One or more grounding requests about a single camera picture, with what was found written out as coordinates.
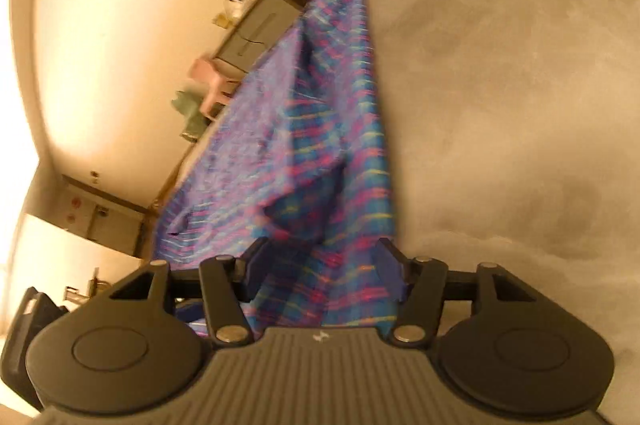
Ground green plastic chair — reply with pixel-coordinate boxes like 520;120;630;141
171;90;210;144

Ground blue pink plaid shirt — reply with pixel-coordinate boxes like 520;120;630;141
152;0;396;333

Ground pink plastic chair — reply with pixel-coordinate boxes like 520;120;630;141
188;57;245;121

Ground white door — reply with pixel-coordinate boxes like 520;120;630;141
51;175;148;257

